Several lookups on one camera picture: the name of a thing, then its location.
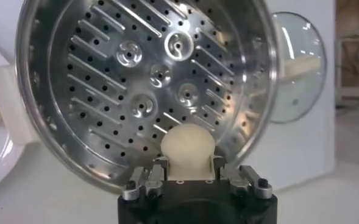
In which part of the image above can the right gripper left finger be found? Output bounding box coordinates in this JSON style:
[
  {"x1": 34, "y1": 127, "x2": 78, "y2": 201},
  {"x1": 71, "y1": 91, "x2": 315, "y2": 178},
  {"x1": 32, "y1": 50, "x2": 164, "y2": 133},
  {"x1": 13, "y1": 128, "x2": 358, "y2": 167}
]
[{"x1": 121, "y1": 156, "x2": 169, "y2": 201}]

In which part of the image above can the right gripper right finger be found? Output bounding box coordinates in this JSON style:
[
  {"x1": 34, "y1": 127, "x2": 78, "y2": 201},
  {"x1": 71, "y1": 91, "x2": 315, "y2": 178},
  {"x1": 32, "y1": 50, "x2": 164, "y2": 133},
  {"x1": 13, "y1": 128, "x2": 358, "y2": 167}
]
[{"x1": 211, "y1": 155, "x2": 273, "y2": 200}]

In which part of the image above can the white steamed baozi bun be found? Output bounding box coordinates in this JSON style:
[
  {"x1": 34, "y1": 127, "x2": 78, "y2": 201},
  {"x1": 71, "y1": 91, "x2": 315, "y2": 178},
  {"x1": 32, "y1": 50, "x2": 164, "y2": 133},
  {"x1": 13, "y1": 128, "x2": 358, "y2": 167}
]
[{"x1": 160, "y1": 123, "x2": 216, "y2": 180}]

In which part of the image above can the round glass lid cream handle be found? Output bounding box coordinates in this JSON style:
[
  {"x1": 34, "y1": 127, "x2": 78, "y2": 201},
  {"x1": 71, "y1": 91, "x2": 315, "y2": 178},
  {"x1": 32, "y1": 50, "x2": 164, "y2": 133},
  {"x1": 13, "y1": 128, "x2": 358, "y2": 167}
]
[{"x1": 270, "y1": 11, "x2": 328, "y2": 124}]

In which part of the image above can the stainless steel steamer basket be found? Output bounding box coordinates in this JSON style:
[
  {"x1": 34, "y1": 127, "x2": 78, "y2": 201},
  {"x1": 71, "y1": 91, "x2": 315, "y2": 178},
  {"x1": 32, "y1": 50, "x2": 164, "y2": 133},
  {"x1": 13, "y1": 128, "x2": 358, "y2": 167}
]
[{"x1": 0, "y1": 0, "x2": 279, "y2": 195}]

